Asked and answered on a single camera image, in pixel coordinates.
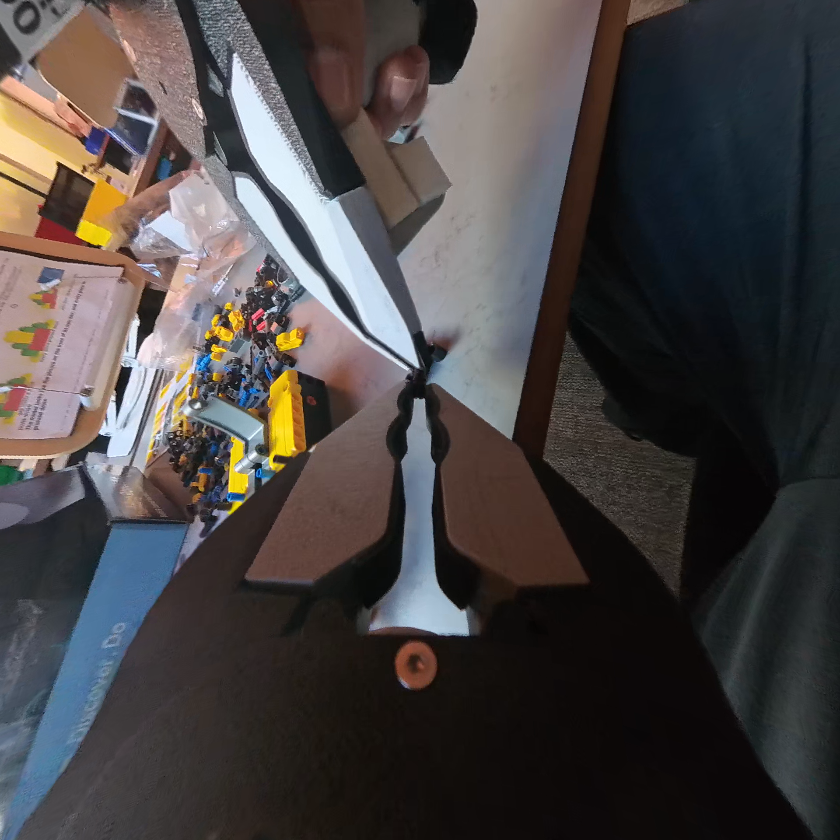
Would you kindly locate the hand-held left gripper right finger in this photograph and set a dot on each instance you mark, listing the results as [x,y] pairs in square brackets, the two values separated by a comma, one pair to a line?
[505,518]

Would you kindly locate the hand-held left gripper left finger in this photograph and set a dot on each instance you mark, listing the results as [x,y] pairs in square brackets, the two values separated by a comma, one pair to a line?
[328,518]

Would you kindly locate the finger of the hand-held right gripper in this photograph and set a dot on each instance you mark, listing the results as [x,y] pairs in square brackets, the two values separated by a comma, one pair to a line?
[354,249]
[308,275]

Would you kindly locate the pile of small brick parts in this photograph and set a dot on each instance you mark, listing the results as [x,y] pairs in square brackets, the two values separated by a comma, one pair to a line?
[249,328]

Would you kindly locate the yellow toy brick vehicle model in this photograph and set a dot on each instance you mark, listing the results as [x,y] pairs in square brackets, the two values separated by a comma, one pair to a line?
[282,413]

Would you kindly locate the black connector brick piece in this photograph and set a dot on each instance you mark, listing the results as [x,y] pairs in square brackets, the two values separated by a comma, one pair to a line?
[426,361]

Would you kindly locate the grey desk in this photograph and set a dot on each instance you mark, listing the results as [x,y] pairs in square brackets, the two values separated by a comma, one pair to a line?
[499,197]

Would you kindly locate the person's right hand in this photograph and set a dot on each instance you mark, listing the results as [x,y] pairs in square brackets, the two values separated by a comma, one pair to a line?
[334,52]

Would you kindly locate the clear plastic bag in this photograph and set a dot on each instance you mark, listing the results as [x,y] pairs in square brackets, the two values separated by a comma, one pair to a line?
[170,315]
[190,210]

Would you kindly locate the stack of large bricks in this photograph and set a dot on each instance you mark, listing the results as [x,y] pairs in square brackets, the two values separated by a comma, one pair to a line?
[92,210]

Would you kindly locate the yellow sticker sheet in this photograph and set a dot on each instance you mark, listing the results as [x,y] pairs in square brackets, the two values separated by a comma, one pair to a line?
[167,407]

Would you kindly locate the white stand base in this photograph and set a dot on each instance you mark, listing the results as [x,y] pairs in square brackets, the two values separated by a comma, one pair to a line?
[131,413]

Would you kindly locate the dark blue cardboard box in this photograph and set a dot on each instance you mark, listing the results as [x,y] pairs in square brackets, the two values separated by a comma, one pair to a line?
[98,623]

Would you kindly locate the wooden display board with sheet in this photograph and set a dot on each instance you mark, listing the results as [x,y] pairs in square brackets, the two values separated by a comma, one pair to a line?
[59,341]

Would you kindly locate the person's grey trouser legs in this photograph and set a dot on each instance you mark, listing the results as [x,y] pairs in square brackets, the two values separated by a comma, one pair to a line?
[722,229]

